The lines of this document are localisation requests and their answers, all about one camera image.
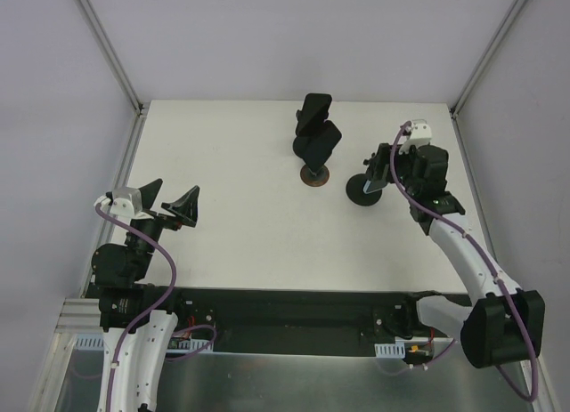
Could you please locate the black round-base phone stand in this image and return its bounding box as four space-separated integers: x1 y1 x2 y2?
346 153 387 206

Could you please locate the black phone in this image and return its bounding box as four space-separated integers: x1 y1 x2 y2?
295 93 332 137
305 120 342 171

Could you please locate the light blue phone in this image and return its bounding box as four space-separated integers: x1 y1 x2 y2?
362 180 387 195

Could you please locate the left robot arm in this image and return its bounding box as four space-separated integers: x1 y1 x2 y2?
91 179 200 411

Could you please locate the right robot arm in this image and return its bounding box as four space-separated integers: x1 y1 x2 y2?
365 143 545 368

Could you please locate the brown-base phone stand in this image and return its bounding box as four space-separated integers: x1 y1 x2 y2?
300 165 330 188

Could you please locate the rear black phone stand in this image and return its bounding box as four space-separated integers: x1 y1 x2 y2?
292 109 314 158

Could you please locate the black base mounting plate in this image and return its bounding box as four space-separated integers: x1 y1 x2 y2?
84 285 473 355

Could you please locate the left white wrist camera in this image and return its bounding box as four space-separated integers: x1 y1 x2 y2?
94 187 143 219

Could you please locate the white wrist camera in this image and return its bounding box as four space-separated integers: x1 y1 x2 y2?
398 119 433 155
94 187 143 219

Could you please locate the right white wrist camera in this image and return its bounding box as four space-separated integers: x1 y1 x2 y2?
398 119 433 155

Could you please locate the left aluminium frame post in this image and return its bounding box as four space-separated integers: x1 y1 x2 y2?
75 0 147 117

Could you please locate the aluminium frame post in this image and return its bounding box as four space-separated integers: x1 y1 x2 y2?
75 0 147 117
450 0 530 119

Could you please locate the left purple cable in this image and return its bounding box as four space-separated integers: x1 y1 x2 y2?
96 202 219 412

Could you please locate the left white cable duct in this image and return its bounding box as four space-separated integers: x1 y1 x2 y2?
74 334 213 355

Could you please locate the white cable duct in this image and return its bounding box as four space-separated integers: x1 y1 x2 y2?
74 334 213 355
374 342 406 359

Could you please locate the right white cable duct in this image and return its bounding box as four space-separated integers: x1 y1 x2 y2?
374 342 406 359

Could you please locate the right aluminium frame post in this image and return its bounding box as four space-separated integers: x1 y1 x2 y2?
450 0 530 119

